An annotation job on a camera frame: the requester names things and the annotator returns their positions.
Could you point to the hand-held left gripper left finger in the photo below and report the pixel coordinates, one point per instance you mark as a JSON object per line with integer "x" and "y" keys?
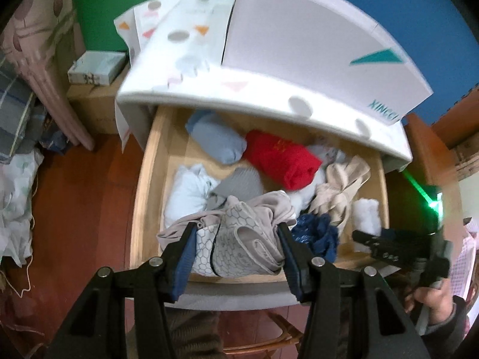
{"x": 183, "y": 265}

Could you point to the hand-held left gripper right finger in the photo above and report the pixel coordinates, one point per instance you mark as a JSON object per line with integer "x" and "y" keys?
{"x": 293, "y": 269}

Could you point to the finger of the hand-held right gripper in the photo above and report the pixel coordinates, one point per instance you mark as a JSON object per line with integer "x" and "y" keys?
{"x": 389, "y": 248}

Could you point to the navy floral underwear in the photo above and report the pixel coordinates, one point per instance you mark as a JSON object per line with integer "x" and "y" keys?
{"x": 314, "y": 232}

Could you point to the beige hexagon-print underwear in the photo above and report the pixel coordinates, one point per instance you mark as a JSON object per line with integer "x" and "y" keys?
{"x": 243, "y": 232}

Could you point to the wooden drawer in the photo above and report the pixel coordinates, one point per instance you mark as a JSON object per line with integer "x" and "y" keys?
{"x": 149, "y": 194}

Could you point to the grey ribbed cloth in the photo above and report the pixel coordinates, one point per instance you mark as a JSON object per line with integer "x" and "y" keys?
{"x": 239, "y": 183}

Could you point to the person's right forearm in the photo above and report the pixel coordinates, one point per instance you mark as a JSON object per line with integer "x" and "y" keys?
{"x": 456, "y": 318}

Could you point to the person's right hand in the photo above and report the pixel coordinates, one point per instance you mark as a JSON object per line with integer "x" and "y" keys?
{"x": 436, "y": 303}

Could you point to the pink checked cloth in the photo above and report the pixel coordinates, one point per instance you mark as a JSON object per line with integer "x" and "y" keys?
{"x": 466, "y": 261}

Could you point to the white fluffy sock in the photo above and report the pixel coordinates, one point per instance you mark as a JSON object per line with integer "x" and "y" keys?
{"x": 305, "y": 194}
{"x": 366, "y": 213}

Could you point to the person's brown clothing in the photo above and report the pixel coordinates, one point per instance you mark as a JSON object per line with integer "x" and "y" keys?
{"x": 187, "y": 333}

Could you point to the wooden stool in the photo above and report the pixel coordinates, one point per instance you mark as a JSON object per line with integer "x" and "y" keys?
{"x": 269, "y": 333}

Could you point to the pale white rolled cloth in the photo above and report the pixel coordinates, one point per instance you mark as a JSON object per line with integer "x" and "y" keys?
{"x": 187, "y": 194}

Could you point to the beige crumpled cloth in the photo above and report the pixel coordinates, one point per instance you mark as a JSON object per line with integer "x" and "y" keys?
{"x": 336, "y": 194}

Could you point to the brown wooden furniture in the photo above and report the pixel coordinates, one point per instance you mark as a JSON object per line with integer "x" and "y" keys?
{"x": 441, "y": 146}

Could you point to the grey-blue sock with floral lining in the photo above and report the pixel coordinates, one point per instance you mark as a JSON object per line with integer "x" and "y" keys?
{"x": 329, "y": 155}

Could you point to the red rolled cloth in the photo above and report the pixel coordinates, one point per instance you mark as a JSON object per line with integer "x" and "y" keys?
{"x": 277, "y": 157}

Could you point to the grey-blue rolled cloth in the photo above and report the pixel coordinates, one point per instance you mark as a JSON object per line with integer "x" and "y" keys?
{"x": 215, "y": 138}

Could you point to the white floral cloth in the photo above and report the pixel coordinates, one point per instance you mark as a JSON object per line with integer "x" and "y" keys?
{"x": 18, "y": 202}

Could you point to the brown cardboard box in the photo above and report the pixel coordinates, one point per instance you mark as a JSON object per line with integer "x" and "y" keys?
{"x": 93, "y": 108}

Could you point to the dark blue patterned cloth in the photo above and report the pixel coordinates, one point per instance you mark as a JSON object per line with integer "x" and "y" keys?
{"x": 54, "y": 134}

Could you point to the small white-teal box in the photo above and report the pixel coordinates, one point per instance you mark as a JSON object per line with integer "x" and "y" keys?
{"x": 97, "y": 67}

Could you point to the plaid cloth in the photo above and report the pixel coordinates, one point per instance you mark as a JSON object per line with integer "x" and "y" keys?
{"x": 15, "y": 112}

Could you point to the white shoe box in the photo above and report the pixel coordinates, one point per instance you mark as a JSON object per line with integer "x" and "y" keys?
{"x": 299, "y": 33}

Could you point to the pink curtain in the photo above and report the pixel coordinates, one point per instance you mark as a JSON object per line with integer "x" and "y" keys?
{"x": 48, "y": 45}

